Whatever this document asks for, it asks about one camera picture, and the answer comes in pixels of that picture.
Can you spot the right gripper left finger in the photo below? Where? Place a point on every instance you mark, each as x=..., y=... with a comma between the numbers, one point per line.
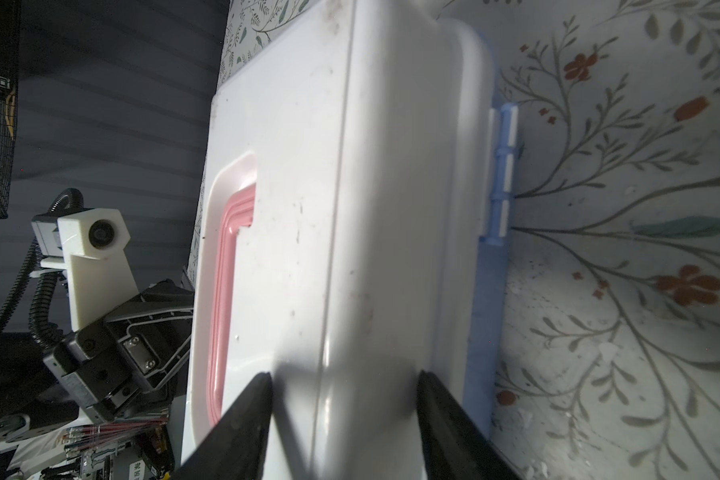
x=236, y=447

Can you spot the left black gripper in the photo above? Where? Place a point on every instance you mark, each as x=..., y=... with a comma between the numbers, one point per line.
x=125, y=364

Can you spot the white blue tool box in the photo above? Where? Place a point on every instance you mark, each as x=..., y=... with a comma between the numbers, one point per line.
x=346, y=200

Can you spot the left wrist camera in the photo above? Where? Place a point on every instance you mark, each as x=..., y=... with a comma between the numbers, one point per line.
x=88, y=246

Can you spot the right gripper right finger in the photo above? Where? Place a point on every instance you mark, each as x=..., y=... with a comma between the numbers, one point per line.
x=452, y=445

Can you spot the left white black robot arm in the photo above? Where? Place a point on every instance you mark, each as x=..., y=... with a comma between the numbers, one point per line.
x=43, y=432

